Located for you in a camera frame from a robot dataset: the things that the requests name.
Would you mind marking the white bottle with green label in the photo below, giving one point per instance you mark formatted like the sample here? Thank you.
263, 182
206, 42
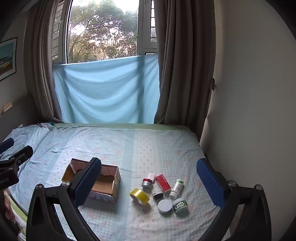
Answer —
176, 188

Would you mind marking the light blue hanging cloth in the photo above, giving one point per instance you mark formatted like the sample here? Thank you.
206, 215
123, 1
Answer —
108, 92

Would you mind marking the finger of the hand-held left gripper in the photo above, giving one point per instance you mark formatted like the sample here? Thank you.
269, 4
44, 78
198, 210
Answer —
22, 154
7, 144

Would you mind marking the brown curtain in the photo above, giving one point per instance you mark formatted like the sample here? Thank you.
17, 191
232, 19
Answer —
40, 64
185, 62

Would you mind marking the small silver red-band jar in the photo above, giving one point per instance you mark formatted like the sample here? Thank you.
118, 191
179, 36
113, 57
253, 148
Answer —
146, 183

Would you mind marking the green label jar white lid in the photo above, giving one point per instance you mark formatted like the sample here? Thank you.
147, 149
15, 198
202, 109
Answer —
180, 205

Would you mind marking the window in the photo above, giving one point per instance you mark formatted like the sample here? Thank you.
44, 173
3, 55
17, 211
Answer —
104, 30

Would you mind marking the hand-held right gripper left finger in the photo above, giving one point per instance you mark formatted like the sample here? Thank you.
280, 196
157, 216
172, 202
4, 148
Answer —
89, 183

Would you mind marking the red carton box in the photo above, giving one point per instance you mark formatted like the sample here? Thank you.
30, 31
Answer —
163, 183

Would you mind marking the framed wall poster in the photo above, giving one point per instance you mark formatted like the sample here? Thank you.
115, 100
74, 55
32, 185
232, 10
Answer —
8, 59

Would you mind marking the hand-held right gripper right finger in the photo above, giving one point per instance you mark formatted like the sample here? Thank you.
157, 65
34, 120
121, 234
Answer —
210, 185

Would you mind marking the curtain tieback hook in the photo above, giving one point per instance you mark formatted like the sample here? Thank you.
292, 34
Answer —
213, 83

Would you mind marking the white jar with black lid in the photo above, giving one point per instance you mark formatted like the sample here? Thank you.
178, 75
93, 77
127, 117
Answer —
165, 206

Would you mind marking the yellow tape roll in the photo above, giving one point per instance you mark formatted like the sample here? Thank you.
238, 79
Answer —
139, 196

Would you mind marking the green mattress cover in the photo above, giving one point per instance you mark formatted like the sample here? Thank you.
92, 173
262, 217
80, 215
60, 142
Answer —
129, 125

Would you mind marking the wall switch plate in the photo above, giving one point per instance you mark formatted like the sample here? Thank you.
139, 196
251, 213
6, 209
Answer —
7, 107

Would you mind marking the checkered floral bed sheet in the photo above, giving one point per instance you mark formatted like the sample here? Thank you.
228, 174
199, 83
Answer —
143, 148

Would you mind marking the small white roll-on bottle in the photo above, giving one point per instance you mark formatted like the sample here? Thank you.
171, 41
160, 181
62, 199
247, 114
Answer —
152, 177

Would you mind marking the small black jar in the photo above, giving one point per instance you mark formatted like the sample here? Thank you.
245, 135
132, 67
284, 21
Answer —
157, 193

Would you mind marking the cardboard box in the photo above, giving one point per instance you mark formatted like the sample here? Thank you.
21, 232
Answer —
105, 183

